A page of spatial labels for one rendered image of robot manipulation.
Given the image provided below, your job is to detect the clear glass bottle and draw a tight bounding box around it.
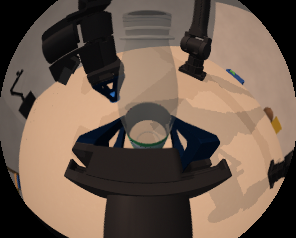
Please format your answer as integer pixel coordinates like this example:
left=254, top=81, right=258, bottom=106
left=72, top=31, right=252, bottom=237
left=117, top=10, right=178, bottom=148

